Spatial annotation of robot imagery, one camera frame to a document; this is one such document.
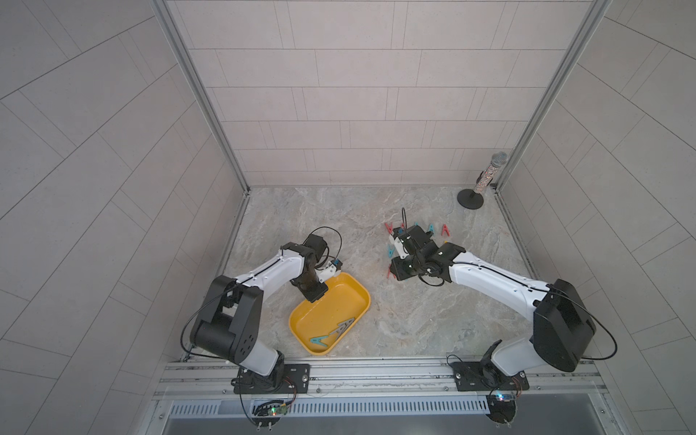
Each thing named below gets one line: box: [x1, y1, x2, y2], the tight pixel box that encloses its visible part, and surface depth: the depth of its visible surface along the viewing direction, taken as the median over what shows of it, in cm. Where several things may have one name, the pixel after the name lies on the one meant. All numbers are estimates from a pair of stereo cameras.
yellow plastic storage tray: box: [288, 271, 372, 357], surface depth 83 cm
